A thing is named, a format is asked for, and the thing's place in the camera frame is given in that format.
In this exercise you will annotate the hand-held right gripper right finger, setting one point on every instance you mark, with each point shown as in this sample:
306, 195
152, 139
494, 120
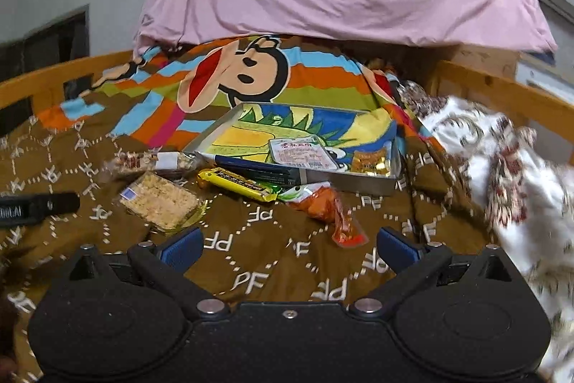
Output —
397, 248

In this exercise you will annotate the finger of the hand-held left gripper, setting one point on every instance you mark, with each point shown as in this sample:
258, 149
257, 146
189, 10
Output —
54, 206

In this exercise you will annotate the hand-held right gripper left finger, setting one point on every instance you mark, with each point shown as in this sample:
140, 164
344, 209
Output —
181, 249

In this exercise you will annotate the small red-orange snack packet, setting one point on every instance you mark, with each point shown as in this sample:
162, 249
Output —
347, 232

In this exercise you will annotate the rice crisp packet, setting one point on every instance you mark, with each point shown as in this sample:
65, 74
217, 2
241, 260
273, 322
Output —
159, 201

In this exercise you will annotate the yellow snack packet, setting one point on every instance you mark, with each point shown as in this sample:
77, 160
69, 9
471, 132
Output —
233, 181

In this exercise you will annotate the large orange snack packet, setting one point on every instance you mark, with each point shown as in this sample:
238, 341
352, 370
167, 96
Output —
320, 204

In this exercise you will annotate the clear nut bar packet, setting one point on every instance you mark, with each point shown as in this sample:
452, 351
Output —
143, 163

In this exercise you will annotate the blue and white snack packet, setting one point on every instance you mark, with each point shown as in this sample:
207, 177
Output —
255, 172

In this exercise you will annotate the metal tray with colourful print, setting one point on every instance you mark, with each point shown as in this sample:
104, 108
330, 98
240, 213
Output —
251, 136

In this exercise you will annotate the golden snack packet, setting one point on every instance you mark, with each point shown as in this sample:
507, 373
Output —
370, 163

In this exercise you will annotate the printed monkey blanket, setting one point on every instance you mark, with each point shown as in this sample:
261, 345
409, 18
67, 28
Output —
273, 259

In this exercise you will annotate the green and white snack packet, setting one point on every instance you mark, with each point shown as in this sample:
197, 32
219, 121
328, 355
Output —
301, 154

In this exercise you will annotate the white floral blanket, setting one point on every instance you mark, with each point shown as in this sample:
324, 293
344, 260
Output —
515, 167

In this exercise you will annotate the dark window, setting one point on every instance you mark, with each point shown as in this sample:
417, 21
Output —
45, 42

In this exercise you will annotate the wooden bed frame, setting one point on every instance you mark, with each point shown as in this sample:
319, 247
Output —
45, 80

